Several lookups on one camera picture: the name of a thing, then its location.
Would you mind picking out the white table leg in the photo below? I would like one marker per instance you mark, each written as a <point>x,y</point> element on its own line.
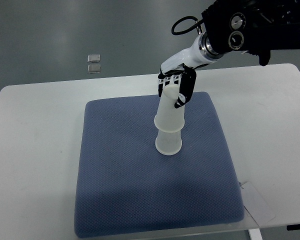
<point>255,234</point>

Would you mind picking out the white paper tag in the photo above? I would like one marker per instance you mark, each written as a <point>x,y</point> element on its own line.
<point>255,204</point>

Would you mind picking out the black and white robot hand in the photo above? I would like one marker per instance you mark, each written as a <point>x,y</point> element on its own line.
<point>181,68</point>

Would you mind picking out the upper metal floor plate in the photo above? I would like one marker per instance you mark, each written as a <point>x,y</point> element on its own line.
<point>93,58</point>

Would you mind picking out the white paper cup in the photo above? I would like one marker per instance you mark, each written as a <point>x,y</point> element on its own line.
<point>168,143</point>
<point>169,119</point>

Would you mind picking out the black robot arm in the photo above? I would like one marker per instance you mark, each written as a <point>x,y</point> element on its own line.
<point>254,26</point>

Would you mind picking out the blue textured cushion mat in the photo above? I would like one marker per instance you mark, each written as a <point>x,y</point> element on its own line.
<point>125,185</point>

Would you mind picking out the black table control panel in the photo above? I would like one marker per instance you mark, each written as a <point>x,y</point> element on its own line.
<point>293,227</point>

